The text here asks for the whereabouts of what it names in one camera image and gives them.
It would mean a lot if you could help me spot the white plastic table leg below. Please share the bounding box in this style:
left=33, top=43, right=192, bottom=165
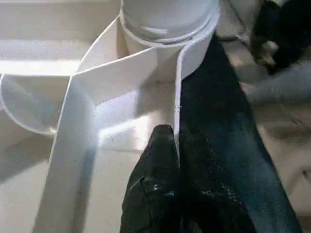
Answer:
left=121, top=0, right=221, bottom=47

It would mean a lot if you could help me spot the black work mat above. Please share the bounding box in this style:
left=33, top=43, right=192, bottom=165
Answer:
left=179, top=31, right=303, bottom=233

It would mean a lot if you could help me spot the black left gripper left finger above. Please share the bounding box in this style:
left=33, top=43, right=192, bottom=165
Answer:
left=120, top=123, right=182, bottom=233

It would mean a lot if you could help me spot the white plastic table top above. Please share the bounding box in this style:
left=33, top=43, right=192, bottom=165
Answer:
left=0, top=0, right=221, bottom=233

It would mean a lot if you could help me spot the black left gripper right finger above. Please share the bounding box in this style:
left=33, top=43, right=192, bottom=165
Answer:
left=179, top=126, right=256, bottom=233

